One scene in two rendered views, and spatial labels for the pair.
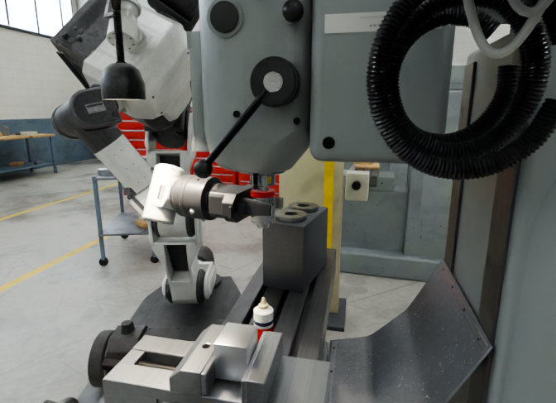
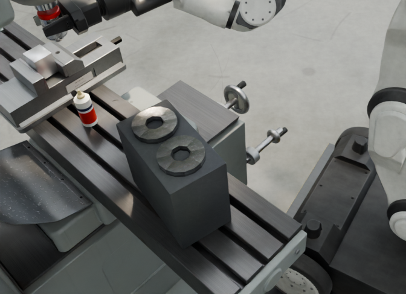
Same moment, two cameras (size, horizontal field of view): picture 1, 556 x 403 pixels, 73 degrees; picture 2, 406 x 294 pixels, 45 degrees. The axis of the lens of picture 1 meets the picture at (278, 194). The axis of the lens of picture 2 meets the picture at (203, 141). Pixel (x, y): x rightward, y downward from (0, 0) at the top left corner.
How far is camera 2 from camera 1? 1.62 m
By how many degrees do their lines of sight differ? 105
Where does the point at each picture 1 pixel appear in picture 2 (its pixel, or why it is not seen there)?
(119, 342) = (344, 142)
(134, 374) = (86, 40)
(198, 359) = (50, 47)
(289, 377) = (20, 92)
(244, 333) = (33, 55)
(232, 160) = not seen: outside the picture
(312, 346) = (61, 147)
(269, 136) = not seen: outside the picture
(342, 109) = not seen: outside the picture
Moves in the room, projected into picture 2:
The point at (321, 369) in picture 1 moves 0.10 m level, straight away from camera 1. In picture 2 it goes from (9, 106) to (32, 123)
